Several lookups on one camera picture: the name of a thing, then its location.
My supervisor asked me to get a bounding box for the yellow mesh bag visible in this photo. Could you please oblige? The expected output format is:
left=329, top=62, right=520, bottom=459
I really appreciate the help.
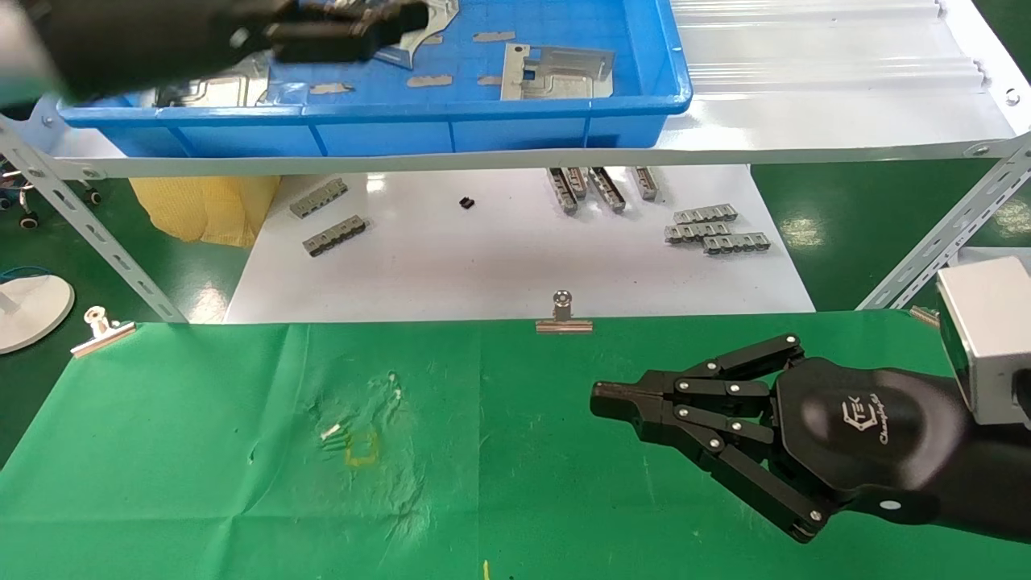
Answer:
left=129, top=176, right=281, bottom=247

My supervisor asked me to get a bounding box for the white metal shelf board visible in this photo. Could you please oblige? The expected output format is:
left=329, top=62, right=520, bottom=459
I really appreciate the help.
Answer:
left=0, top=0, right=1031, bottom=180

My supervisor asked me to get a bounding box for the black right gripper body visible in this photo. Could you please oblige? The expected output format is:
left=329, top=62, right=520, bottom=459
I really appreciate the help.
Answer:
left=769, top=358, right=967, bottom=526

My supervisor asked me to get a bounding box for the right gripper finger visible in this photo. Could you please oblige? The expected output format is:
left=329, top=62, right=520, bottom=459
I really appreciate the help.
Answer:
left=592, top=334, right=806, bottom=420
left=636, top=401, right=832, bottom=543

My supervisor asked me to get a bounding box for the flat sheet metal part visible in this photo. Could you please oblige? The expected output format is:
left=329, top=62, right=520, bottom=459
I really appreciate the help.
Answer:
left=153, top=55, right=273, bottom=110
left=500, top=44, right=615, bottom=102

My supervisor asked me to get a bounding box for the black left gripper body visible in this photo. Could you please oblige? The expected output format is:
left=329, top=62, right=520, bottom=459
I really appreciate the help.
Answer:
left=48, top=0, right=279, bottom=102

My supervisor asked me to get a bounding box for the curved-edge sheet metal part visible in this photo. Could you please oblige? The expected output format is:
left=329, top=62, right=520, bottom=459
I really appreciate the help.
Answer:
left=318, top=0, right=460, bottom=70

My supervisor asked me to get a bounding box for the green table cloth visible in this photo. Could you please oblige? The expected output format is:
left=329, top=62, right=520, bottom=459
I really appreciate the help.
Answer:
left=0, top=310, right=1031, bottom=580

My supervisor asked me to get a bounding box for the blue plastic bin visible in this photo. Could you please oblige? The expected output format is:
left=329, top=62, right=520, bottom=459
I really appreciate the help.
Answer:
left=56, top=0, right=694, bottom=160

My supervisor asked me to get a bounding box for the black office chair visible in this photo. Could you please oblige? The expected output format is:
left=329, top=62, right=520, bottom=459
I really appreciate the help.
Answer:
left=0, top=169, right=104, bottom=233

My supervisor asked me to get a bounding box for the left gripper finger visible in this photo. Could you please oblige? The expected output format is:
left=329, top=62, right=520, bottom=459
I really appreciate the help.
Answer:
left=267, top=23, right=386, bottom=64
left=278, top=0, right=432, bottom=37

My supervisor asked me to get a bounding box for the white round base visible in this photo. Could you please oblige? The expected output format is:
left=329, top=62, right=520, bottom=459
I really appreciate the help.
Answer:
left=0, top=274, right=75, bottom=355

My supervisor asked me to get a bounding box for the perforated angle iron leg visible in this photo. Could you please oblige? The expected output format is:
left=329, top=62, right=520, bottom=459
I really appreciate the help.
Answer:
left=855, top=133, right=1031, bottom=312
left=0, top=121, right=188, bottom=325

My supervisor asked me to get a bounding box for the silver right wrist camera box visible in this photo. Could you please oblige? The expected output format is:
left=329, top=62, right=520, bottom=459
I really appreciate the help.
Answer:
left=936, top=256, right=1031, bottom=426

